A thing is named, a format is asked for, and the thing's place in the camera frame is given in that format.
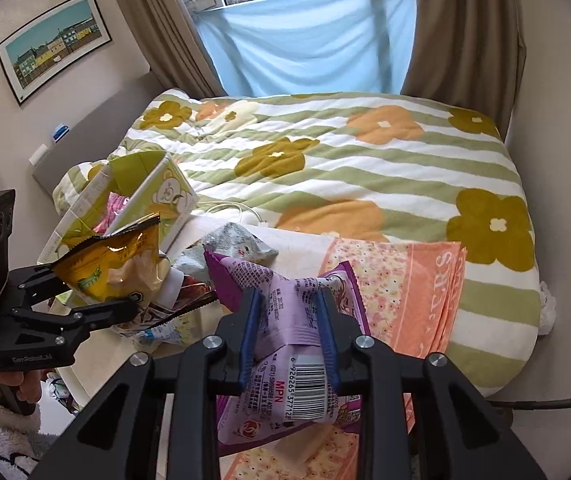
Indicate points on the left brown curtain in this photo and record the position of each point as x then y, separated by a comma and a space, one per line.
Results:
168, 39

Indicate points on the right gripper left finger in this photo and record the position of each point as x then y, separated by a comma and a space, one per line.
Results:
117, 434

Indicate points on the right brown curtain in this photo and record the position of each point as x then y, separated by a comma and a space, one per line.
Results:
468, 53

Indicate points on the floral striped quilt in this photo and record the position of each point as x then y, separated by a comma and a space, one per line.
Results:
373, 167

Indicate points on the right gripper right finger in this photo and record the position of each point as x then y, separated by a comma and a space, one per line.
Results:
411, 406

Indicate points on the blue white brush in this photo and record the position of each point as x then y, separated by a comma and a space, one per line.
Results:
60, 132

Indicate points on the grey headboard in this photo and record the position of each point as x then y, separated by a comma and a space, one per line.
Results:
98, 134

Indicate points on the white fleece sleeve forearm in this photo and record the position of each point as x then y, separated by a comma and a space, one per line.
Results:
22, 441

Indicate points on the pink strawberry candy bag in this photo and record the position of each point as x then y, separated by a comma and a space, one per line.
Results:
115, 204

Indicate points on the green cardboard box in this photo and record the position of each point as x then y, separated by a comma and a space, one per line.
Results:
152, 182

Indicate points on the person's left hand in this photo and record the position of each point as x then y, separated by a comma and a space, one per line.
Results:
27, 384

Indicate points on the purple snack bag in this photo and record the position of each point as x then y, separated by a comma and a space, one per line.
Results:
287, 390

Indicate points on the framed city picture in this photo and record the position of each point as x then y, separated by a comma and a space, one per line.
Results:
50, 43

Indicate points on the light blue cloth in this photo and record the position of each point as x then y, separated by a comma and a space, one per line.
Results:
269, 47

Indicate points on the blue white snack bag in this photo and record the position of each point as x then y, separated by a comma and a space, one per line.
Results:
180, 331

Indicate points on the yellow chip bag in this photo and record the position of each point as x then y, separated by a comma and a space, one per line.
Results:
125, 264

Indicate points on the orange floral towel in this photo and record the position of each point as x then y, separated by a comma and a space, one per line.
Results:
411, 294

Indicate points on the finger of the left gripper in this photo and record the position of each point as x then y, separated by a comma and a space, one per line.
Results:
94, 317
34, 284

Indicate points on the brown curtain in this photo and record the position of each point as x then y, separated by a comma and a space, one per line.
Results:
468, 53
168, 39

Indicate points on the black lamp stand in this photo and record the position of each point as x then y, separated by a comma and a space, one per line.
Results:
548, 405

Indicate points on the grey white printed bag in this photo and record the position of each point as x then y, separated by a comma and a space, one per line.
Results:
230, 240

